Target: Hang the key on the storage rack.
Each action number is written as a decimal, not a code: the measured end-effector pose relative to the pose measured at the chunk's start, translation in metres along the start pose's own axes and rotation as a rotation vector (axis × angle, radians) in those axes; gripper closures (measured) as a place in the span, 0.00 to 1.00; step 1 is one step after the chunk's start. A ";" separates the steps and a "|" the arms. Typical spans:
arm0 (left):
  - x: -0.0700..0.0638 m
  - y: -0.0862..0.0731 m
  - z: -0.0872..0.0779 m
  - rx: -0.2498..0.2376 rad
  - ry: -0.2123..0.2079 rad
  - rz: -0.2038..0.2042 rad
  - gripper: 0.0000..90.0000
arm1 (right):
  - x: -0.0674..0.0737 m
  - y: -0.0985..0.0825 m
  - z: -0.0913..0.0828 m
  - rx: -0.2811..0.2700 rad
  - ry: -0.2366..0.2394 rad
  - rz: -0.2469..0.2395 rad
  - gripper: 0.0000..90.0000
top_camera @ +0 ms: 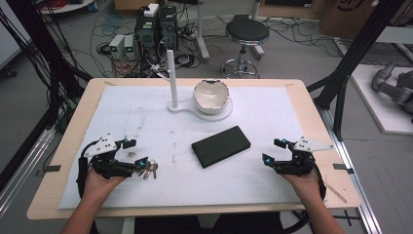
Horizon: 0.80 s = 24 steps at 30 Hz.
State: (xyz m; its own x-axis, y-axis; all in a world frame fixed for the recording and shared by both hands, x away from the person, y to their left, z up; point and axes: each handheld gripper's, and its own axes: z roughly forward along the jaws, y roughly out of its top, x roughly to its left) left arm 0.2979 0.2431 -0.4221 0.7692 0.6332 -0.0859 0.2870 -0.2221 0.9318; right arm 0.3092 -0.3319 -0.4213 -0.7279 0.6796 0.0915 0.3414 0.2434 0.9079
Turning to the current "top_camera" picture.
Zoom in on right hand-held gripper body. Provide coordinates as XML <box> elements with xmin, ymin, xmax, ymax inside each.
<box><xmin>272</xmin><ymin>136</ymin><xmax>335</xmax><ymax>177</ymax></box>

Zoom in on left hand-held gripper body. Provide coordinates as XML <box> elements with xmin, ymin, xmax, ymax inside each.
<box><xmin>83</xmin><ymin>134</ymin><xmax>139</xmax><ymax>180</ymax></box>

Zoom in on bunch of metal keys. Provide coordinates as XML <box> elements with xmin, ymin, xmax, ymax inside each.
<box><xmin>135</xmin><ymin>159</ymin><xmax>160</xmax><ymax>181</ymax></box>

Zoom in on person's left hand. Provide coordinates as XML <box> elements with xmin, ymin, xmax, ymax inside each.
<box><xmin>81</xmin><ymin>167</ymin><xmax>129</xmax><ymax>204</ymax></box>

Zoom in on person's right hand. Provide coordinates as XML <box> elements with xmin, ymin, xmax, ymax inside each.
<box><xmin>281</xmin><ymin>170</ymin><xmax>323</xmax><ymax>204</ymax></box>

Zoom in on white table mat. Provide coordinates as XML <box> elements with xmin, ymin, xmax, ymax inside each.
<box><xmin>57</xmin><ymin>85</ymin><xmax>328</xmax><ymax>210</ymax></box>

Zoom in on black rectangular wallet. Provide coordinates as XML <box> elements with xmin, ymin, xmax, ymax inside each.
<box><xmin>190</xmin><ymin>125</ymin><xmax>252</xmax><ymax>170</ymax></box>

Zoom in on white table leg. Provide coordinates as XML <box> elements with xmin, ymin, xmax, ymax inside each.
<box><xmin>120</xmin><ymin>216</ymin><xmax>136</xmax><ymax>234</ymax></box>

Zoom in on white stand with pole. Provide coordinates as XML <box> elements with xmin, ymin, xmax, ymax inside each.
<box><xmin>166</xmin><ymin>49</ymin><xmax>234</xmax><ymax>122</ymax></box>

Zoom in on white ceramic bowl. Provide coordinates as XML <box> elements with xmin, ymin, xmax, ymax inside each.
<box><xmin>192</xmin><ymin>78</ymin><xmax>231</xmax><ymax>115</ymax></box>

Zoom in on person's dark trousers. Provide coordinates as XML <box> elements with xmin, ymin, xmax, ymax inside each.
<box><xmin>134</xmin><ymin>213</ymin><xmax>293</xmax><ymax>234</ymax></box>

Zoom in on grey power supply unit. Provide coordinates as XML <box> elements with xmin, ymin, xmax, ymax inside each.
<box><xmin>108</xmin><ymin>33</ymin><xmax>126</xmax><ymax>60</ymax></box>
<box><xmin>123</xmin><ymin>34</ymin><xmax>137</xmax><ymax>60</ymax></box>

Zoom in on white floor platform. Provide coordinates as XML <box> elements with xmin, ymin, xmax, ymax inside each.
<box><xmin>350</xmin><ymin>63</ymin><xmax>413</xmax><ymax>136</ymax></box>

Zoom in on black computer tower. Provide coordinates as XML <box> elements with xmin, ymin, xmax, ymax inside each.
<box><xmin>133</xmin><ymin>12</ymin><xmax>161</xmax><ymax>62</ymax></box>
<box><xmin>159</xmin><ymin>4</ymin><xmax>179</xmax><ymax>53</ymax></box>

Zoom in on black round stool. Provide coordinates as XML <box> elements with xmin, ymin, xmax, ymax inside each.
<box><xmin>220</xmin><ymin>14</ymin><xmax>271</xmax><ymax>80</ymax></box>

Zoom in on white box on tower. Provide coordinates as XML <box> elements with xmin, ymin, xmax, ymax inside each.
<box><xmin>143</xmin><ymin>3</ymin><xmax>160</xmax><ymax>19</ymax></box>

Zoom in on cardboard box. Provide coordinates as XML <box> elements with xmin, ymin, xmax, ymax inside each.
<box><xmin>319</xmin><ymin>0</ymin><xmax>413</xmax><ymax>41</ymax></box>

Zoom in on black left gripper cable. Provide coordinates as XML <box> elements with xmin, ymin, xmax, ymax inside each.
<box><xmin>75</xmin><ymin>139</ymin><xmax>100</xmax><ymax>200</ymax></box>

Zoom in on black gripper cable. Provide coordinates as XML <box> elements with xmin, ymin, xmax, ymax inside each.
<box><xmin>310</xmin><ymin>159</ymin><xmax>327</xmax><ymax>201</ymax></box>
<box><xmin>75</xmin><ymin>139</ymin><xmax>100</xmax><ymax>200</ymax></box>

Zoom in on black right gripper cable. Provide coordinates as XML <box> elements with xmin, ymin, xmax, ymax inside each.
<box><xmin>310</xmin><ymin>159</ymin><xmax>327</xmax><ymax>201</ymax></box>

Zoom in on aluminium floor rail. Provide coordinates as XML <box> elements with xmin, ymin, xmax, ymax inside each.
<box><xmin>0</xmin><ymin>128</ymin><xmax>56</xmax><ymax>218</ymax></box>
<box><xmin>319</xmin><ymin>106</ymin><xmax>384</xmax><ymax>234</ymax></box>

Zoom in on tangle of floor cables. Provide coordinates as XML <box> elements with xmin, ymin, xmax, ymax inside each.
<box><xmin>87</xmin><ymin>6</ymin><xmax>204</xmax><ymax>77</ymax></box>

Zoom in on black metal frame post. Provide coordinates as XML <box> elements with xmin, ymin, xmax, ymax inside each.
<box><xmin>306</xmin><ymin>0</ymin><xmax>410</xmax><ymax>141</ymax></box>
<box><xmin>0</xmin><ymin>0</ymin><xmax>94</xmax><ymax>131</ymax></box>

